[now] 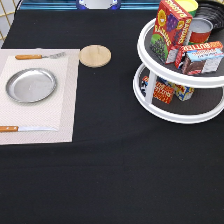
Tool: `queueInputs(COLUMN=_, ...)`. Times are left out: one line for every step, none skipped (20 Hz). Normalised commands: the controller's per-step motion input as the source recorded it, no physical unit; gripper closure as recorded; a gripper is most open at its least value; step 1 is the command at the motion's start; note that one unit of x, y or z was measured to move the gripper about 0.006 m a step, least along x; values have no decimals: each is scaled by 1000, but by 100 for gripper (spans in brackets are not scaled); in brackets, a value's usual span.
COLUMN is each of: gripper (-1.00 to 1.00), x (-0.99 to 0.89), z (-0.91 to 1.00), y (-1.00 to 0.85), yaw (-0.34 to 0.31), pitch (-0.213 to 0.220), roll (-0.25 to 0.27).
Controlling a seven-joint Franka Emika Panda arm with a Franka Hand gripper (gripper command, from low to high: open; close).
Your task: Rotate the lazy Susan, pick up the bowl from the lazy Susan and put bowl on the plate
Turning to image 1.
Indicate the black ribbed bowl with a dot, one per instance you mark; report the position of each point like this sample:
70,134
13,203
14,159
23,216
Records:
213,11

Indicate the round wooden coaster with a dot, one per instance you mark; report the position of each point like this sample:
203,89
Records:
94,56

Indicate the brown white chocolate box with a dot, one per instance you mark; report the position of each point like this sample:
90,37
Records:
202,61

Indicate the beige woven placemat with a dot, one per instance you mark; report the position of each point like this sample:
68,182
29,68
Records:
56,111

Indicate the red butter box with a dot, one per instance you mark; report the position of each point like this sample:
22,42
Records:
180,58

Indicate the wooden handled fork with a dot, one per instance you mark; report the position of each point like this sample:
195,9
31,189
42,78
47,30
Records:
39,56

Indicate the white two-tier lazy Susan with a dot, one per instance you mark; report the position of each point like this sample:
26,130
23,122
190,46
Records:
207,101

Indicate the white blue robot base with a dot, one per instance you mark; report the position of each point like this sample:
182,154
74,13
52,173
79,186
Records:
98,4

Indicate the green yellow-lid canister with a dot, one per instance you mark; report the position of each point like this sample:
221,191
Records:
189,5

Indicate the red raisins box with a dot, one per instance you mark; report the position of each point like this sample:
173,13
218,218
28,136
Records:
170,30

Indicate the red orange lower-tier box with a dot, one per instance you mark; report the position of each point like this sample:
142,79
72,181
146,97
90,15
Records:
162,92

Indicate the white blue yellow carton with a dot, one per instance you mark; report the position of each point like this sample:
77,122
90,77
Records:
183,93

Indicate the red soup can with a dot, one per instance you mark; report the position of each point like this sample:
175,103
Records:
199,31

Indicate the round metal plate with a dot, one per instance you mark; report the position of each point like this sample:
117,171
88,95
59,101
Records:
31,85

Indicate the wooden handled knife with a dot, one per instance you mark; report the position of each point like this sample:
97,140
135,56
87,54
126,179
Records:
25,128

